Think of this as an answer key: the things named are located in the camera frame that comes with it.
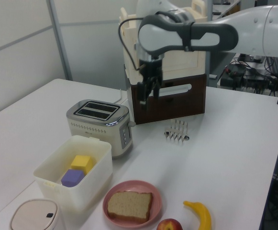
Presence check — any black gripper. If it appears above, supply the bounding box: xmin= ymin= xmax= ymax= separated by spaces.
xmin=138 ymin=58 xmax=164 ymax=106

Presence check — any brown toast slice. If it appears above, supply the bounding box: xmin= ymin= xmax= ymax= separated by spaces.
xmin=107 ymin=191 xmax=154 ymax=223

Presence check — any pink round plate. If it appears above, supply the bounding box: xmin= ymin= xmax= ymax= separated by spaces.
xmin=102 ymin=180 xmax=164 ymax=227

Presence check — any silver metal toast rack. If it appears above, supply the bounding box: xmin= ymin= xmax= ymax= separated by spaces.
xmin=164 ymin=119 xmax=190 ymax=144

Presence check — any silver cream toaster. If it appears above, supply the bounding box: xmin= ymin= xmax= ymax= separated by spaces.
xmin=66 ymin=99 xmax=136 ymax=159

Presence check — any yellow cube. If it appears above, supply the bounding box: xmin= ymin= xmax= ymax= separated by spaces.
xmin=70 ymin=155 xmax=94 ymax=174

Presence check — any white plastic container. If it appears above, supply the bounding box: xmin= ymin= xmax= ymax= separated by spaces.
xmin=33 ymin=135 xmax=113 ymax=213

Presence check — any purple cube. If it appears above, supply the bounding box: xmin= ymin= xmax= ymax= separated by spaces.
xmin=61 ymin=169 xmax=85 ymax=188

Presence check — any red apple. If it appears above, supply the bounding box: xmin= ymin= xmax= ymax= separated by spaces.
xmin=156 ymin=218 xmax=184 ymax=230

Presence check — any yellow banana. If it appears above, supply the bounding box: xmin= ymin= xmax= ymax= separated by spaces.
xmin=183 ymin=200 xmax=212 ymax=230

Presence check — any round white lid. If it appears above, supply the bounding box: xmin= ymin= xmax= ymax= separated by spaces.
xmin=9 ymin=198 xmax=65 ymax=230

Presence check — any brown drawer box white handle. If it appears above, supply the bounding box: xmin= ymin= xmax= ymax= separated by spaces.
xmin=130 ymin=73 xmax=207 ymax=125

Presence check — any white toaster cable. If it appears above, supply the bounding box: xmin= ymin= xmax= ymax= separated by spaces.
xmin=114 ymin=88 xmax=123 ymax=105

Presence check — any cream box with handles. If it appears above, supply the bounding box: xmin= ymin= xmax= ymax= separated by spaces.
xmin=118 ymin=0 xmax=208 ymax=86

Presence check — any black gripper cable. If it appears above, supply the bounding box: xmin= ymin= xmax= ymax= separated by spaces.
xmin=118 ymin=16 xmax=145 ymax=71

